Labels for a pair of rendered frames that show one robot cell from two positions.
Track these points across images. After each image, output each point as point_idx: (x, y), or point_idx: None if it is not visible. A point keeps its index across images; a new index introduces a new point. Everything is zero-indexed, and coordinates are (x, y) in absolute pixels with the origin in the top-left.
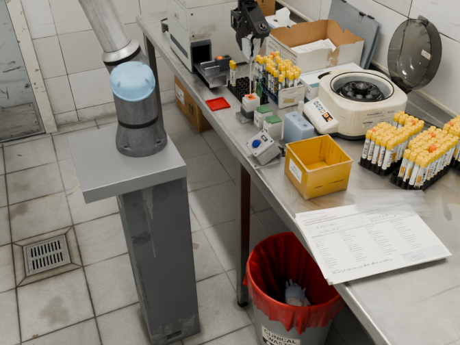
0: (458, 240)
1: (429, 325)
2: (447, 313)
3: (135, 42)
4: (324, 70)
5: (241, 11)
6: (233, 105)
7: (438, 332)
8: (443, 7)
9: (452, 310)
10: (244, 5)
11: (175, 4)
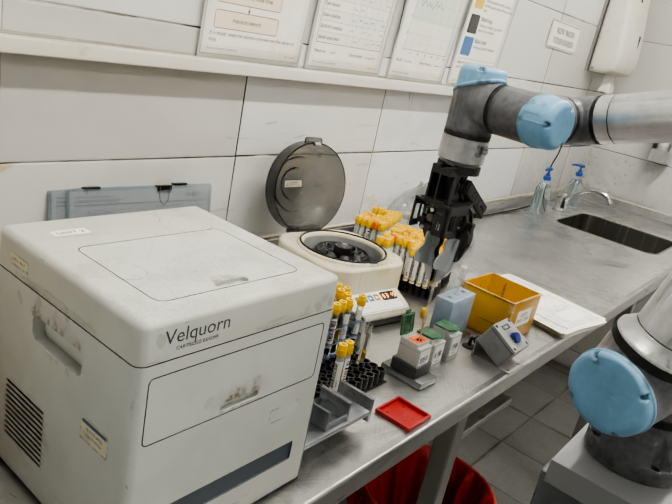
0: (483, 272)
1: (578, 293)
2: (559, 286)
3: (633, 313)
4: None
5: (453, 201)
6: (387, 397)
7: (579, 291)
8: (282, 123)
9: (554, 284)
10: (472, 182)
11: (249, 356)
